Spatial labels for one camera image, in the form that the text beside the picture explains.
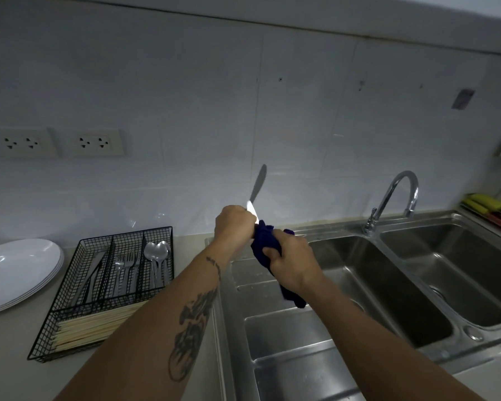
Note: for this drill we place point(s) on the person's left forearm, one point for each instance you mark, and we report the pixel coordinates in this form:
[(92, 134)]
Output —
[(163, 329)]

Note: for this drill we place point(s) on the white double wall socket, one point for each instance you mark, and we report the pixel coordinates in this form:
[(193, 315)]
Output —
[(95, 142), (23, 142)]

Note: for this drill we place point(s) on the chrome gooseneck faucet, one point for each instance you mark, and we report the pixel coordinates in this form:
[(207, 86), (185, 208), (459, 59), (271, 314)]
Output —
[(394, 192)]

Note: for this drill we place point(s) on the silver fork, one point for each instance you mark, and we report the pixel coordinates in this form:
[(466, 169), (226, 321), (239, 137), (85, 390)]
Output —
[(128, 263), (119, 267), (136, 261)]

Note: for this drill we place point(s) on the stainless steel double sink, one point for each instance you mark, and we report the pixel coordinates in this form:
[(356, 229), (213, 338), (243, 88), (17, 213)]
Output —
[(359, 313)]

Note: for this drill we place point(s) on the red dish rack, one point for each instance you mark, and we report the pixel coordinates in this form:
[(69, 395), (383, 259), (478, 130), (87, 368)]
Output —
[(499, 221)]

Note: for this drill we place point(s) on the person's right hand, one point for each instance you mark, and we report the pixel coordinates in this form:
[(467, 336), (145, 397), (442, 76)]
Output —
[(296, 263)]

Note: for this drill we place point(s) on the person's right forearm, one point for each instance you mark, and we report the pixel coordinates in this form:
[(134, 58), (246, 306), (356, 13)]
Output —
[(371, 346)]

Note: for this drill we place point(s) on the silver table knife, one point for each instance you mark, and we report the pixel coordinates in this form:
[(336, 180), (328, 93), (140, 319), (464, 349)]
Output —
[(259, 183)]

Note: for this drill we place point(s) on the person's right thumb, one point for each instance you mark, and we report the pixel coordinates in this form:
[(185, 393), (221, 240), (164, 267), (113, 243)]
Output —
[(271, 252)]

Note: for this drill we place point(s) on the dark blue cloth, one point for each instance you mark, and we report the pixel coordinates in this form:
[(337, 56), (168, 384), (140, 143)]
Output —
[(262, 242)]

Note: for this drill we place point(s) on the yellow green sponge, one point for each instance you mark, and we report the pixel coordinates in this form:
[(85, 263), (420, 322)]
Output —
[(484, 201)]

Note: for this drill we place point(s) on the person's left fingers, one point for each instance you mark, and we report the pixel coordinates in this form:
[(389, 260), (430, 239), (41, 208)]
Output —
[(248, 229)]

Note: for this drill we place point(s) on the person's left hand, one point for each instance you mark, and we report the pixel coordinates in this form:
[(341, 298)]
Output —
[(231, 225)]

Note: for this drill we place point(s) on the white plate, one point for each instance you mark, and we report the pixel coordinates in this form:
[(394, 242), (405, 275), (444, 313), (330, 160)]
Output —
[(46, 286), (33, 296), (16, 271)]

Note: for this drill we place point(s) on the bundle of wooden chopsticks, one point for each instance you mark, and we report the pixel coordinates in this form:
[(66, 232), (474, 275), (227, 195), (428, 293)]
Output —
[(87, 325)]

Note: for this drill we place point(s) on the silver spoon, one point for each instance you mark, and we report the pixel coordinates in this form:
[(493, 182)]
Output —
[(151, 251), (163, 249)]

